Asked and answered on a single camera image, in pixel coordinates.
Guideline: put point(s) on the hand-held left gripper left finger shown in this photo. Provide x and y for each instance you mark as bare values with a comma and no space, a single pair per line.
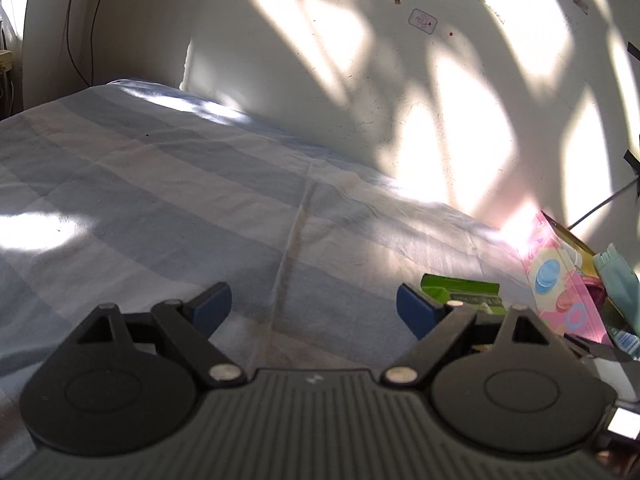
210,307

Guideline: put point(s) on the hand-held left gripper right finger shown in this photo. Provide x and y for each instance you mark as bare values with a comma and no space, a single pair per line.
417,310

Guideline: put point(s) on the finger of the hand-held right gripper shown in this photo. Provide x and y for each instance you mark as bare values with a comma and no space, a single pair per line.
595,347

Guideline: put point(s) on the green snack packet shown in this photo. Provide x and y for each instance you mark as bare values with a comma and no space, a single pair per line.
465,287

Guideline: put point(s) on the grey-green fabric pouch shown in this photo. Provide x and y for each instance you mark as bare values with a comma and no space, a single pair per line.
620,280

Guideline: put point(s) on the pink biscuit tin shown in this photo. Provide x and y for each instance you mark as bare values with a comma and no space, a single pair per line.
555,280

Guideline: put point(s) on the black tape cross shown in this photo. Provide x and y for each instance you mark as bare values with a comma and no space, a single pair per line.
631,160

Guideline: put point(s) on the wall sticker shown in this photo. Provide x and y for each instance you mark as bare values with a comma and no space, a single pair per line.
423,21

